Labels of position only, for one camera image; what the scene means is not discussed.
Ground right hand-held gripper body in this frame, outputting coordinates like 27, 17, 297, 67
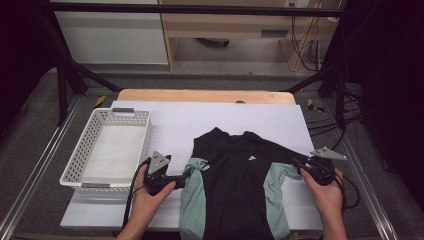
304, 146, 348, 187

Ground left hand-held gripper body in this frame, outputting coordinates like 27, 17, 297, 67
143, 150, 187, 197

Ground white perforated plastic basket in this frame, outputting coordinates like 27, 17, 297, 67
59, 107, 154, 194

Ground black and green t-shirt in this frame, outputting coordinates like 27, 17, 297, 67
178, 126, 316, 240

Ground person's right hand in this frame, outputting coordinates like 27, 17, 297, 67
299, 167, 345, 218

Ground person's left hand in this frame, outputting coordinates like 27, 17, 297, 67
130, 164, 177, 223

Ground black metal stand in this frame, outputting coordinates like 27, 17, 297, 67
283, 13, 349, 130
36, 13, 123, 127

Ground dark chair base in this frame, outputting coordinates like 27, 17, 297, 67
195, 37, 231, 48

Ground black curtain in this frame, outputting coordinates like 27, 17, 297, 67
0, 0, 59, 141
343, 0, 424, 201

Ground white cabinet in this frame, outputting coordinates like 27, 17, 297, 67
53, 0, 169, 66

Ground light wooden desk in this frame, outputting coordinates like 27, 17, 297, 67
158, 0, 342, 73

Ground looped black floor cable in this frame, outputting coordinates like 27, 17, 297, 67
329, 126, 362, 210

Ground right hand-held gripper cable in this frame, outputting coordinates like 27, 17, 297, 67
334, 171, 348, 214

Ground hand-held gripper cable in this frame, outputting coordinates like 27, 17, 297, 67
334, 171, 348, 214
121, 157, 153, 231

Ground aluminium floor rail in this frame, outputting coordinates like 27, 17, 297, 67
321, 99, 399, 240
0, 96, 83, 240

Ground left hand-held gripper cable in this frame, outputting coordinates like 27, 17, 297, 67
121, 157, 153, 231

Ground bundle of black floor cables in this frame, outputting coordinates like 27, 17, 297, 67
306, 84, 364, 137

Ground hanging yellow cable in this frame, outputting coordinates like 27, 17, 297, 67
294, 0, 324, 59

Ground hanging black cables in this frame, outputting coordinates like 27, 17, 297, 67
290, 14, 323, 73

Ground grey drawer handle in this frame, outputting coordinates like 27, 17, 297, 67
260, 29, 289, 38

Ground black frame crossbar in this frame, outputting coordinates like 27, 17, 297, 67
49, 1, 344, 18

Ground white wall socket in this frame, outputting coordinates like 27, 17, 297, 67
283, 0, 311, 8

